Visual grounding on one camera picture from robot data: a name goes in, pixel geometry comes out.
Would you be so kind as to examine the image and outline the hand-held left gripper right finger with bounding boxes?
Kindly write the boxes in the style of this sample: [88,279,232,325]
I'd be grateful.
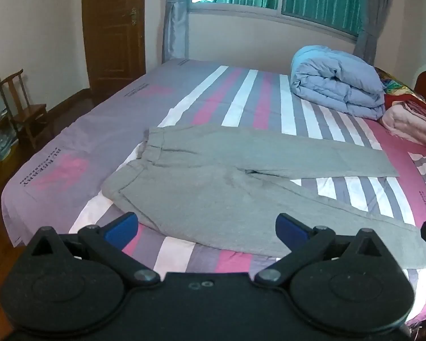
[254,213,395,288]

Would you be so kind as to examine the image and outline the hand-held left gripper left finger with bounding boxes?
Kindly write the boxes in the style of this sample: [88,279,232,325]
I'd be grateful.
[25,212,161,287]

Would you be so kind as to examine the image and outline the grey pants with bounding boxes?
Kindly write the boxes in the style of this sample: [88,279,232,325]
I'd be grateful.
[101,124,426,269]

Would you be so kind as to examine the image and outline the bed with striped sheet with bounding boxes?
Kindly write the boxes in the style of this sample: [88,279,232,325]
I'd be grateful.
[0,59,426,331]

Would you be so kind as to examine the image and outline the folded pink blanket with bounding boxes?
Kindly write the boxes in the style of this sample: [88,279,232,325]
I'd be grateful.
[380,101,426,149]

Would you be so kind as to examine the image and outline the colourful red pillow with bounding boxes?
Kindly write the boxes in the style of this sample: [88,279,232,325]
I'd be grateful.
[374,67,426,115]

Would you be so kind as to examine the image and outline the wooden chair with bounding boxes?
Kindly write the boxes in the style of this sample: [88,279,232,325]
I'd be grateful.
[0,69,49,150]

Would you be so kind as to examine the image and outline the folded light blue duvet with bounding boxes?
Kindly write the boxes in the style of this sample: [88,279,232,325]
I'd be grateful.
[289,45,387,120]

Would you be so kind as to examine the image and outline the wooden cabinet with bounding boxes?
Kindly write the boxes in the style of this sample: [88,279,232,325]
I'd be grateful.
[0,78,22,194]

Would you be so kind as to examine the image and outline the brown wooden door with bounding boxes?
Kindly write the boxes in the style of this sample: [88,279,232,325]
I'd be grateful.
[82,0,147,97]

